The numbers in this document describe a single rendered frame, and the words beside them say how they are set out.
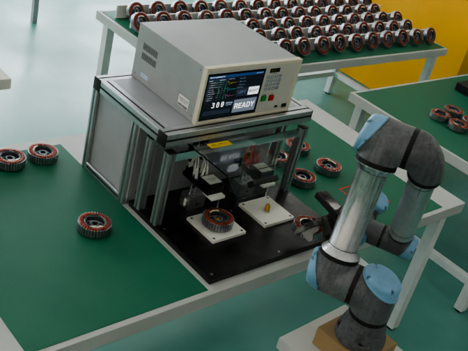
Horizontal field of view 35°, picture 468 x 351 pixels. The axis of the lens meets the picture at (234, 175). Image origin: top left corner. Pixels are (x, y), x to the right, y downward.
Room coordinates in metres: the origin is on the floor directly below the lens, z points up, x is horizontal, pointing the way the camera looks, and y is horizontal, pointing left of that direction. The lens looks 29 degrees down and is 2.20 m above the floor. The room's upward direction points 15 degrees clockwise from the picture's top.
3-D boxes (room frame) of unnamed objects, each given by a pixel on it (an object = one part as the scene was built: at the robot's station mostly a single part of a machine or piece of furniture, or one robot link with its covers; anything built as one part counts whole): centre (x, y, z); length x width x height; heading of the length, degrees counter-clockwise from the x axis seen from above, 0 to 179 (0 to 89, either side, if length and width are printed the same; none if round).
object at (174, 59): (2.48, 0.16, 1.22); 0.44 x 0.39 x 0.20; 137
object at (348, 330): (1.73, -0.48, 0.86); 0.15 x 0.15 x 0.10
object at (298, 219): (2.21, -0.30, 0.84); 0.11 x 0.11 x 0.04
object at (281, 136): (2.32, 0.01, 1.03); 0.62 x 0.01 x 0.03; 137
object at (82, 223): (1.99, 0.40, 0.77); 0.11 x 0.11 x 0.04
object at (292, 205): (2.27, -0.06, 0.76); 0.64 x 0.47 x 0.02; 137
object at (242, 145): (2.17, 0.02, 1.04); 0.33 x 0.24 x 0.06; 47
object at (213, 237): (2.17, 0.01, 0.78); 0.15 x 0.15 x 0.01; 47
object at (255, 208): (2.34, -0.15, 0.78); 0.15 x 0.15 x 0.01; 47
